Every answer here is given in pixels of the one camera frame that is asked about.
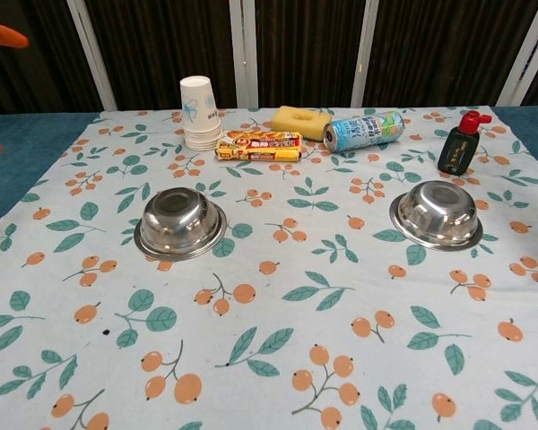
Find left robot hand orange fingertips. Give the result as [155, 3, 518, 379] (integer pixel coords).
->
[0, 18, 30, 156]

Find dented stainless steel bowl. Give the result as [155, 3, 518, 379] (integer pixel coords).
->
[133, 187, 229, 262]

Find black ink bottle red cap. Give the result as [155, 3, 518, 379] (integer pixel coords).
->
[437, 112, 494, 176]

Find white paper cup stack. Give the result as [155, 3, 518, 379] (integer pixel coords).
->
[179, 75, 221, 151]

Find blue drink can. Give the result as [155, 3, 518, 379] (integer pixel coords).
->
[322, 110, 405, 155]

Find yellow red snack box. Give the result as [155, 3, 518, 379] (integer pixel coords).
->
[214, 129, 303, 163]

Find yellow sponge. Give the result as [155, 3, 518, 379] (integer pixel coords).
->
[270, 105, 333, 142]

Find floral fruit print tablecloth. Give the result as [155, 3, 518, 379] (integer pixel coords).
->
[0, 106, 538, 430]

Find white partition frame post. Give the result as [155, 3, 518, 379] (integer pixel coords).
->
[242, 0, 259, 108]
[497, 0, 538, 107]
[229, 0, 245, 109]
[65, 0, 118, 111]
[350, 0, 382, 108]

